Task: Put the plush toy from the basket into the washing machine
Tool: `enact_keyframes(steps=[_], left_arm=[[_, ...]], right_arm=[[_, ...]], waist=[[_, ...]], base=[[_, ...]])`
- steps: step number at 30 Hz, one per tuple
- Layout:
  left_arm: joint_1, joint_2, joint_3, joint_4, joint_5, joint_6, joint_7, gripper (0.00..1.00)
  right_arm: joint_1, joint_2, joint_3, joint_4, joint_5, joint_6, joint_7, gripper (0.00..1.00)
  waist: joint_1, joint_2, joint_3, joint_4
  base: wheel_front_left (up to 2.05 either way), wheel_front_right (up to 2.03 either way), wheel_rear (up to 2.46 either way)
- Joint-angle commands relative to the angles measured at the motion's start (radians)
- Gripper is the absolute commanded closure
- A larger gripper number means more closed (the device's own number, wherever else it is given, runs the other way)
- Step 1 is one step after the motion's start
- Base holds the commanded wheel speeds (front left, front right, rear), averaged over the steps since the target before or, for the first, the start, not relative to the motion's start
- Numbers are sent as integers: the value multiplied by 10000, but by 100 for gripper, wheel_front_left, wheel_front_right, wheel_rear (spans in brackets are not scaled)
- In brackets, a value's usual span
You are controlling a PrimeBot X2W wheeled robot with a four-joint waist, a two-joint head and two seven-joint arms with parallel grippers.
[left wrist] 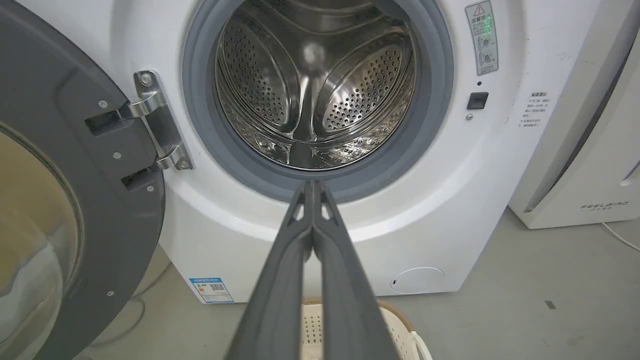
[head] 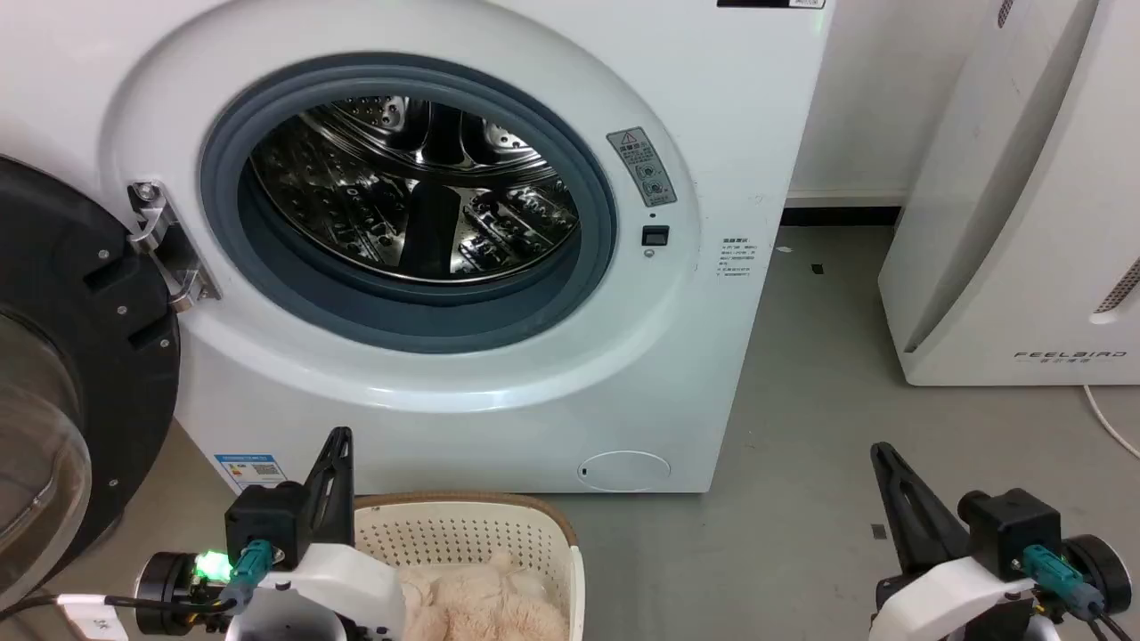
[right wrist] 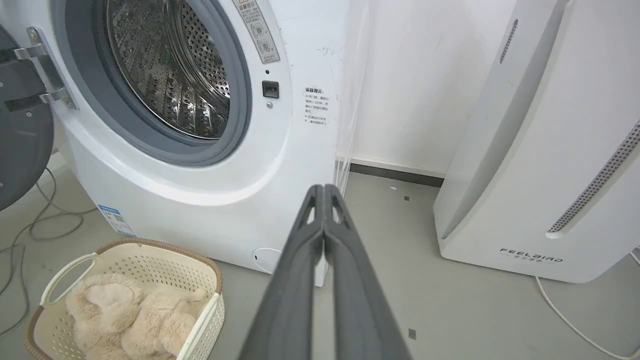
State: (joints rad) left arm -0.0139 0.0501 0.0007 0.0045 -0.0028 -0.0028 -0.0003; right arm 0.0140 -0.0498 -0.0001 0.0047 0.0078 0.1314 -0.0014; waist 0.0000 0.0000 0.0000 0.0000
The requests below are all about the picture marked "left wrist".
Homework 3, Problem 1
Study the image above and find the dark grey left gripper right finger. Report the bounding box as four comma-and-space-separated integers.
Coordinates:
313, 180, 401, 360

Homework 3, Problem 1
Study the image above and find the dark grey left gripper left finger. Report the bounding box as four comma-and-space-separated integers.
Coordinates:
224, 180, 315, 360

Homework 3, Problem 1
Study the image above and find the grey washing machine door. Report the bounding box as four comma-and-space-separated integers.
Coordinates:
0, 0, 194, 360

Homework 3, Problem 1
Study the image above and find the cream perforated laundry basket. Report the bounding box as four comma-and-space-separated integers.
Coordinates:
300, 298, 434, 360

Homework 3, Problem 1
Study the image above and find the white front-load washing machine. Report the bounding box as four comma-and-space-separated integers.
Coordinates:
15, 0, 603, 304

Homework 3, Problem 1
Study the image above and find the white air purifier appliance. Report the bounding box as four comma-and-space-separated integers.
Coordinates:
508, 0, 640, 230

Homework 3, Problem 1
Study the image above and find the grey floor cable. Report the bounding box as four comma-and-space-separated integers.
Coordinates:
87, 260, 173, 349

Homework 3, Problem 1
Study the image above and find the white power cable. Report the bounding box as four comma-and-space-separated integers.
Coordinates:
601, 222, 640, 252

